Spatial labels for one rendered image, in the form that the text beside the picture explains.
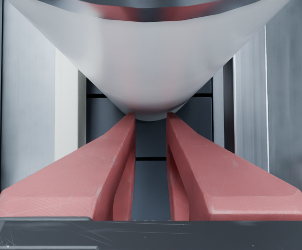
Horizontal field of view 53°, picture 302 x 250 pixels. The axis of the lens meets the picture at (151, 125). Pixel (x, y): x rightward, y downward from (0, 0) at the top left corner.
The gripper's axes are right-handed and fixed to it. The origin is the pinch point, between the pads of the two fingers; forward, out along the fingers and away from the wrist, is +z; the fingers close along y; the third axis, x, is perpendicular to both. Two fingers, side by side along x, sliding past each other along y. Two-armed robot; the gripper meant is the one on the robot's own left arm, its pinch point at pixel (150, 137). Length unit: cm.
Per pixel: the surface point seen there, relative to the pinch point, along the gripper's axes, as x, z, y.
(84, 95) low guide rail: 0.5, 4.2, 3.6
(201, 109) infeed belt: 2.3, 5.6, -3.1
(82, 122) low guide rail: 1.4, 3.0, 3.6
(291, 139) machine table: 6.8, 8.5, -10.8
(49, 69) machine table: 2.6, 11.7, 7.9
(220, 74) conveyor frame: 0.7, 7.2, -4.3
